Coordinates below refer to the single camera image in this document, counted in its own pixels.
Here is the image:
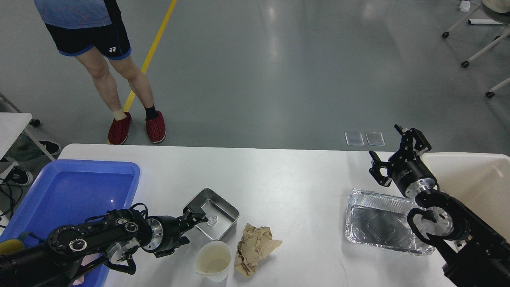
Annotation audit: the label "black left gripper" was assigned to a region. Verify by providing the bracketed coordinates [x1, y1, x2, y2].
[141, 210, 209, 258]

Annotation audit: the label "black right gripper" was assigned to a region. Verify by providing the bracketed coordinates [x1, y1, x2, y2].
[369, 125, 437, 199]

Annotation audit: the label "square stainless steel tray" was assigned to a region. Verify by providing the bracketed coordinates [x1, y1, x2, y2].
[183, 188, 240, 240]

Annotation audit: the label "aluminium foil tray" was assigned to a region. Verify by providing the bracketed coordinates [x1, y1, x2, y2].
[345, 188, 435, 256]

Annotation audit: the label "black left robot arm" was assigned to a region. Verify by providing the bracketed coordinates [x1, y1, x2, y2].
[1, 205, 208, 287]

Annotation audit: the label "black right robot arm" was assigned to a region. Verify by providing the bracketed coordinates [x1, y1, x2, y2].
[369, 125, 510, 287]

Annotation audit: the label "clear floor plate right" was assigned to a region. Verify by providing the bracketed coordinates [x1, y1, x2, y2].
[365, 132, 385, 146]

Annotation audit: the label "clear floor plate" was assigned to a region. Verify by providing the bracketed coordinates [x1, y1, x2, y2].
[344, 132, 365, 146]
[365, 132, 385, 146]

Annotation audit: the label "white paper cup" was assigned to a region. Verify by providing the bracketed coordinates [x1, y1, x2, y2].
[193, 240, 233, 282]

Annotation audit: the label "clear floor plate left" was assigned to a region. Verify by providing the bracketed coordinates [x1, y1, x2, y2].
[344, 132, 365, 146]

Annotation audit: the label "crumpled brown paper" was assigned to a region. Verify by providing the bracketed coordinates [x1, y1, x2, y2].
[234, 223, 282, 277]

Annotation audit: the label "beige plastic bin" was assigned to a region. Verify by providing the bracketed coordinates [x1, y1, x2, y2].
[422, 153, 510, 242]

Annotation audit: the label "white wheeled chair base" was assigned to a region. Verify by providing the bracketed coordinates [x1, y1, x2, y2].
[438, 0, 509, 103]

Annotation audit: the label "blue plastic bin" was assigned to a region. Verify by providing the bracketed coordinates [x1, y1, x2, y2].
[0, 159, 141, 287]

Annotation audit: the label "dark teal HOME mug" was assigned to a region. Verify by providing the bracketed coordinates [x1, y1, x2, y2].
[0, 232, 44, 255]

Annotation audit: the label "seated person at left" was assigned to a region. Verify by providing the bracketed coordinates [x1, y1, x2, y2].
[1, 134, 48, 187]

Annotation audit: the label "white side table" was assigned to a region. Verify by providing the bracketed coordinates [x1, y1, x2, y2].
[0, 112, 61, 177]

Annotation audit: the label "standing person in shorts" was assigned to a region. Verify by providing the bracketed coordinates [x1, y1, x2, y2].
[33, 0, 167, 145]

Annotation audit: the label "black cables on floor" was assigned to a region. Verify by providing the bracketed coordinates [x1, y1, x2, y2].
[0, 177, 22, 228]

